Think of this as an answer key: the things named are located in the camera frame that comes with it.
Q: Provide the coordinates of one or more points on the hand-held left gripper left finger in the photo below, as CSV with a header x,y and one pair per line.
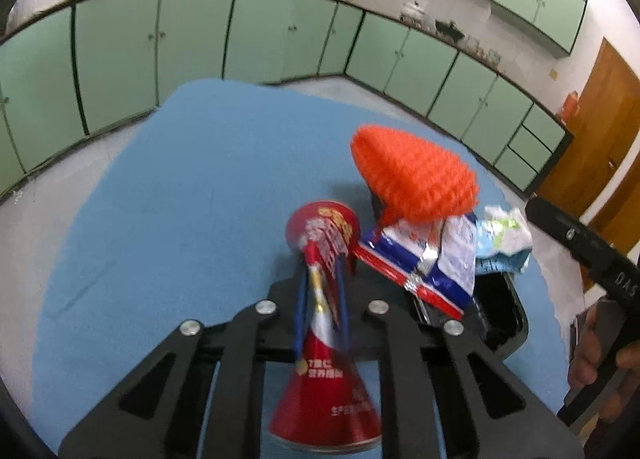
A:
x,y
300,319

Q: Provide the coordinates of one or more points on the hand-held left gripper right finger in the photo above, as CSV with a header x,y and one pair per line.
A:
x,y
343,314

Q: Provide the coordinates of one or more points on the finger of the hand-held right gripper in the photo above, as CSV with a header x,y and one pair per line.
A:
x,y
557,226

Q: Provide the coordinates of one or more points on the light blue wrapper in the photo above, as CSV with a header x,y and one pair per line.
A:
x,y
500,261

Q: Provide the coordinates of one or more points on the red snack packet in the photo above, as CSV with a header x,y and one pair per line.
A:
x,y
325,389

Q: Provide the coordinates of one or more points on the black plastic tray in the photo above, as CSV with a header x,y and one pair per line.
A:
x,y
500,309

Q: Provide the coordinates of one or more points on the blue white red snack wrapper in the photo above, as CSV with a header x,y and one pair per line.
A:
x,y
445,264

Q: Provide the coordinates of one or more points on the orange foam fruit net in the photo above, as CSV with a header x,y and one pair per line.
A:
x,y
415,174

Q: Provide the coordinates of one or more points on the person's right hand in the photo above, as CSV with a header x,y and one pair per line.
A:
x,y
582,349

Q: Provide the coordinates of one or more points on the wooden door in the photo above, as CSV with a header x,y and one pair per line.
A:
x,y
600,129

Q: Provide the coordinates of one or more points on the red thermos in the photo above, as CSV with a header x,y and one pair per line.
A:
x,y
570,108

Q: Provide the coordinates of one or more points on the blue scalloped tablecloth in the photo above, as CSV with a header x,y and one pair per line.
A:
x,y
200,189

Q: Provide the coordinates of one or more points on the glass jars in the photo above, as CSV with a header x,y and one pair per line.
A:
x,y
482,49

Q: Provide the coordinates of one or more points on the black wok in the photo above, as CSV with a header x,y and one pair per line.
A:
x,y
449,29

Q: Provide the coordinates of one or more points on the white cooking pot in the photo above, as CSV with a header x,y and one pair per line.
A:
x,y
412,11

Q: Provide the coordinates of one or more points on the green lower cabinets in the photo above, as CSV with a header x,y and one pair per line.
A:
x,y
200,34

